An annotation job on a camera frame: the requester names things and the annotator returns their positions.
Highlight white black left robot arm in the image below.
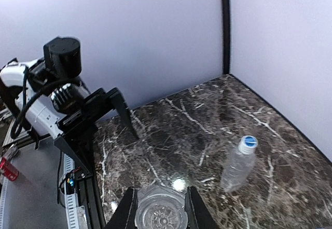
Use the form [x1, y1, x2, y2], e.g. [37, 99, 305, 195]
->
[1, 37, 135, 176]

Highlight white slotted cable duct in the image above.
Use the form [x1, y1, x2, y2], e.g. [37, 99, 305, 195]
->
[60, 154, 88, 229]

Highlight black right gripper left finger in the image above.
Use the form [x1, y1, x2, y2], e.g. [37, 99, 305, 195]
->
[104, 187, 137, 229]

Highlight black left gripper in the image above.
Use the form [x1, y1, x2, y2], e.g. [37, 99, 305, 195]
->
[54, 88, 139, 177]

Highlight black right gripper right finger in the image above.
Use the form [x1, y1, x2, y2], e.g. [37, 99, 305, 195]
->
[184, 186, 219, 229]

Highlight left wrist camera with heatsink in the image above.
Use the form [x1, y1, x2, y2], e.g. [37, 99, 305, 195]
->
[51, 83, 85, 115]

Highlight black front table rail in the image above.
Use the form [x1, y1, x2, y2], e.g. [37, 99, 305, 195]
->
[77, 140, 106, 229]

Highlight red can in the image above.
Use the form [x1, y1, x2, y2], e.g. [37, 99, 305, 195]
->
[1, 157, 19, 181]

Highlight black right corner post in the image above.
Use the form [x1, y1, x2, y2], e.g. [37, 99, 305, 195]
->
[222, 0, 231, 74]

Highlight clear bottle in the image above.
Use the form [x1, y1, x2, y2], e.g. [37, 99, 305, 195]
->
[220, 146, 256, 193]
[135, 185, 188, 229]

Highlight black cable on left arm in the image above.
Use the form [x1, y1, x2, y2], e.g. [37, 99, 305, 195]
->
[10, 64, 86, 139]

